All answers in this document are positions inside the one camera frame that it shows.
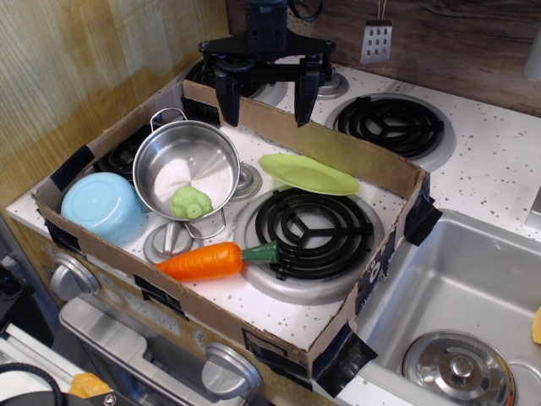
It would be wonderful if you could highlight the brown cardboard fence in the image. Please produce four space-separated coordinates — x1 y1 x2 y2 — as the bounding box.
31 79 443 398

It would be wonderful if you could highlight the light blue plastic bowl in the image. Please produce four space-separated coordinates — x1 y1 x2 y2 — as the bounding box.
61 173 144 245

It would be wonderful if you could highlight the silver stovetop knob middle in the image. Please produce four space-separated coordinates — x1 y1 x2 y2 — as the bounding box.
231 163 262 202

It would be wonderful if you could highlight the back left black burner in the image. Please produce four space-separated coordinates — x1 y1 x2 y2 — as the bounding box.
178 58 288 107

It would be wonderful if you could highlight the orange object bottom left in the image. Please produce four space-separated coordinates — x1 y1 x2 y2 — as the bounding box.
68 372 111 398

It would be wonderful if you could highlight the black cable bottom left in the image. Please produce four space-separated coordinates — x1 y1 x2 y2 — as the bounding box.
0 363 64 406

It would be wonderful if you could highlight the back right black burner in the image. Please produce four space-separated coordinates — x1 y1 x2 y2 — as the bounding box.
325 93 456 172

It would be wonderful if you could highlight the silver oven knob right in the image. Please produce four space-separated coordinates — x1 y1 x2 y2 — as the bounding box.
201 342 262 400

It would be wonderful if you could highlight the orange toy carrot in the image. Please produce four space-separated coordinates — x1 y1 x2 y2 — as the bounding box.
156 241 280 282

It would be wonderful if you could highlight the silver oven knob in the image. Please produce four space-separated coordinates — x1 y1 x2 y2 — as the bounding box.
201 342 262 400
50 253 101 301

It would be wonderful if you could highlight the hanging metal spatula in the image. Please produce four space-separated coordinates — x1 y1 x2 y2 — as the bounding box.
360 1 393 65

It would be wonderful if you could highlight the orange object at right edge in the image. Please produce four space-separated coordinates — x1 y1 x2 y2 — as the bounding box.
532 308 541 344

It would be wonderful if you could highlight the silver oven knob left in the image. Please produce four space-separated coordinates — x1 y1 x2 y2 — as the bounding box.
50 253 101 301

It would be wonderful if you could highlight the front right black burner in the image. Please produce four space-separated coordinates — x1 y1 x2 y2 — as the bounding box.
233 187 385 305

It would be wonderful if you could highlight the silver stovetop knob front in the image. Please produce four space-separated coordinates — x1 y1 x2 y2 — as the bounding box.
143 222 202 264

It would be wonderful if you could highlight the stainless steel pot lid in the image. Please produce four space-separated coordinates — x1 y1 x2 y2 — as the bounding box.
401 330 517 405

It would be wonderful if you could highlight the silver stovetop knob back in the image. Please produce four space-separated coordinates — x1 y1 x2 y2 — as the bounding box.
317 68 349 101

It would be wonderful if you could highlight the front left black burner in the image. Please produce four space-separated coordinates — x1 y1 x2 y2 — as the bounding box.
84 124 151 184

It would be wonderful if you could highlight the silver oven door handle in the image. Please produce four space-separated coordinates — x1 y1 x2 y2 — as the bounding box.
59 299 244 405

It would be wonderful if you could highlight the small stainless steel pot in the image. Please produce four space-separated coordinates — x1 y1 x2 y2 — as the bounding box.
132 107 240 239

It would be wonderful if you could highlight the light green toy broccoli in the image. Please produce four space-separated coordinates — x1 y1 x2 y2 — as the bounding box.
171 186 214 220

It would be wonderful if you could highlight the black burner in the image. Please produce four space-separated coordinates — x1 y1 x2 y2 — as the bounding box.
178 58 288 107
84 124 151 184
325 93 456 172
233 187 385 305

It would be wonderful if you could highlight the silver stovetop knob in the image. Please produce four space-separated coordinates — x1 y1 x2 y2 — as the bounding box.
317 68 349 101
143 222 202 264
231 163 262 202

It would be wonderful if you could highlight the hanging metal skimmer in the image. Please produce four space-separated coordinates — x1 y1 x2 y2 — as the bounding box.
287 9 314 37

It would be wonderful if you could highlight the stainless steel sink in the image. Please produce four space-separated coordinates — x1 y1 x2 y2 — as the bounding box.
355 211 540 405

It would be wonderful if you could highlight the light green plastic plate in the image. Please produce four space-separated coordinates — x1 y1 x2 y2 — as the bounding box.
259 153 360 196

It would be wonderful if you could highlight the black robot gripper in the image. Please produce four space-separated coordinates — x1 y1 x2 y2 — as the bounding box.
198 1 335 127

